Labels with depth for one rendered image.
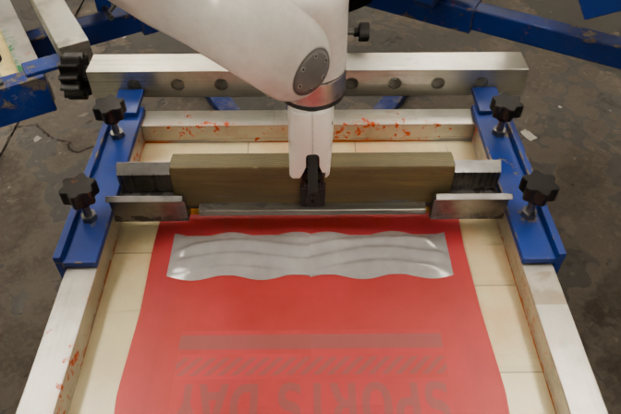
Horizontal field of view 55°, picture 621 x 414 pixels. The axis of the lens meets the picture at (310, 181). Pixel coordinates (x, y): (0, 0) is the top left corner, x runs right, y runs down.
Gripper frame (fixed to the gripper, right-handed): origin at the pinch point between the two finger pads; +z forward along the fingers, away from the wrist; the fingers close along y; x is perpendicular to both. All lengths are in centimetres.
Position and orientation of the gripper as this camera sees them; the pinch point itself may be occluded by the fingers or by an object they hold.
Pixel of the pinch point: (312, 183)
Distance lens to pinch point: 77.2
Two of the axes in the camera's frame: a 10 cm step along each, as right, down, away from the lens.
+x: 10.0, -0.1, 0.0
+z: 0.1, 7.1, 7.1
